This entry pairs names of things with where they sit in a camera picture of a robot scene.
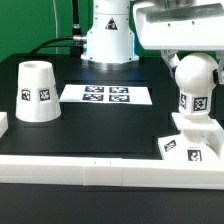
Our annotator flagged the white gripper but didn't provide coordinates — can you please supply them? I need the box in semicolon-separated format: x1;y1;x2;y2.
133;0;224;84

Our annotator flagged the white lamp bulb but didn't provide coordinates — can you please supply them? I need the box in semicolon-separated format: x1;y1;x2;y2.
175;53;218;118

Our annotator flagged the white lamp base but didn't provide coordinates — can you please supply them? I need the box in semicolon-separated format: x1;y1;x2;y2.
158;113;221;162

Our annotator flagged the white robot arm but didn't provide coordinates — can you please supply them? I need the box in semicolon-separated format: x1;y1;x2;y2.
82;0;224;84

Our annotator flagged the white lamp shade cone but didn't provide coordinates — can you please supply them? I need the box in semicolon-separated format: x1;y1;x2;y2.
16;61;61;122

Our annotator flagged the white marker sheet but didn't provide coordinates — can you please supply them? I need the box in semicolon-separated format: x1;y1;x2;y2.
60;84;152;105

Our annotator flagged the white left fence block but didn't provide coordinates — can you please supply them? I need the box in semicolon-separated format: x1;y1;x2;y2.
0;112;8;138

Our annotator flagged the white right fence wall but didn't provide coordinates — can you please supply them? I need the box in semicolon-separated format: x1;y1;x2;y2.
206;119;224;161

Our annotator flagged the white fence wall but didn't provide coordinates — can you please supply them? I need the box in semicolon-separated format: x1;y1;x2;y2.
206;119;224;161
0;155;224;190

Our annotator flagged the black cable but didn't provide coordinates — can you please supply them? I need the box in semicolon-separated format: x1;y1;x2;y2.
30;0;88;56

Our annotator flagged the white thin cable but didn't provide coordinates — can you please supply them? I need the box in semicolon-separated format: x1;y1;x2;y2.
51;0;60;56

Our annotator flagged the white front fence wall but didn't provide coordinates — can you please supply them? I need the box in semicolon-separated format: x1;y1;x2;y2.
0;155;224;190

